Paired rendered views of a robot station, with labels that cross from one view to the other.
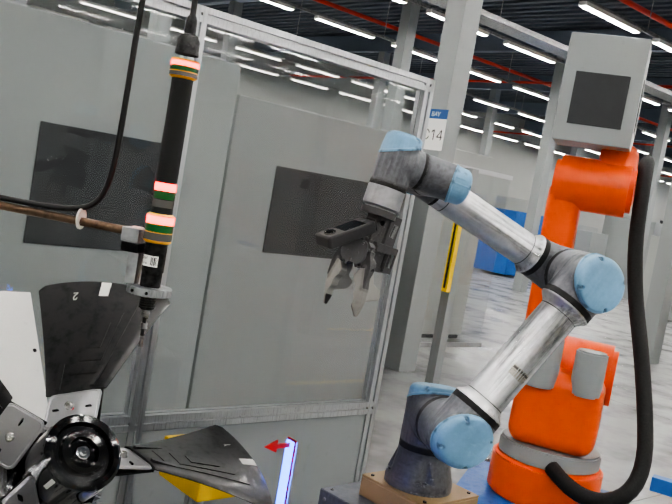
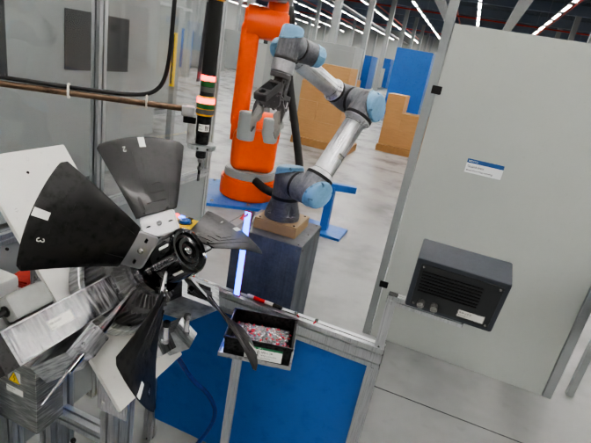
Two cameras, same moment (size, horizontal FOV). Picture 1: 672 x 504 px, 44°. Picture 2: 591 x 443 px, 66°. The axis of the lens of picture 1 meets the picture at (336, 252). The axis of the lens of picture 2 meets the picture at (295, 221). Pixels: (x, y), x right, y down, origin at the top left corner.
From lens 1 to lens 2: 0.65 m
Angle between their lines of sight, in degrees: 34
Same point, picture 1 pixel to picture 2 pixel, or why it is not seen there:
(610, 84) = not seen: outside the picture
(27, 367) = not seen: hidden behind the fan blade
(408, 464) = (281, 208)
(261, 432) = not seen: hidden behind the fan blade
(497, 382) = (331, 163)
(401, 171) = (296, 50)
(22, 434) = (147, 247)
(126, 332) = (170, 170)
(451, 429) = (316, 191)
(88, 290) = (131, 143)
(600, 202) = (271, 34)
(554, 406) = (254, 149)
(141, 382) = (99, 183)
